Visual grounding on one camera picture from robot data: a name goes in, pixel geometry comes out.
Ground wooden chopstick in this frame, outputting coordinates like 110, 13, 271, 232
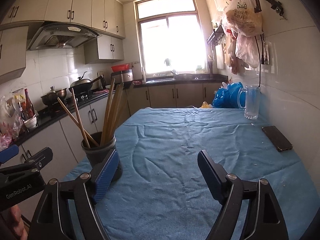
57, 99, 99, 146
113, 82, 134, 131
106, 83, 124, 142
100, 77, 115, 146
71, 89, 90, 148

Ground black utensil holder cup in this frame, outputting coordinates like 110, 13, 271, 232
81, 132, 123, 182

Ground lower kitchen cabinets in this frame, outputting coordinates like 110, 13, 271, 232
3, 82, 220, 181

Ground red sauce bottle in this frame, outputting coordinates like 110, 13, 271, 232
24, 88, 35, 119

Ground steel pot with lid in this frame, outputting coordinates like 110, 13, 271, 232
41, 86, 67, 106

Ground black smartphone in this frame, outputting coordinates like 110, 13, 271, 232
262, 126, 293, 152

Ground black wok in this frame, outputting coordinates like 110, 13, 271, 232
69, 75, 104, 94

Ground blue towel table cloth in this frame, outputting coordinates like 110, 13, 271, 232
96, 108, 319, 239

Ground range hood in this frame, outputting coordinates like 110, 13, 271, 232
27, 22, 99, 51

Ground clear glass beer mug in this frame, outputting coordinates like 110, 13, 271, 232
237, 86, 261, 120

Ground blue plastic bag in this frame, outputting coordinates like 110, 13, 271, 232
213, 82, 246, 108

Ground red basin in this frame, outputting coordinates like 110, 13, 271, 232
112, 64, 130, 72

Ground pink plastic bag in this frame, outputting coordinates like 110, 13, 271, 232
224, 33, 259, 75

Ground yellow white plastic bag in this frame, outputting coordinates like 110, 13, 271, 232
222, 0, 263, 37

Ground black hanging cable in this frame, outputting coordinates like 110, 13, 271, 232
254, 35, 266, 88

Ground upper wall cabinets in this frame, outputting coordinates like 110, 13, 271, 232
1, 0, 125, 83

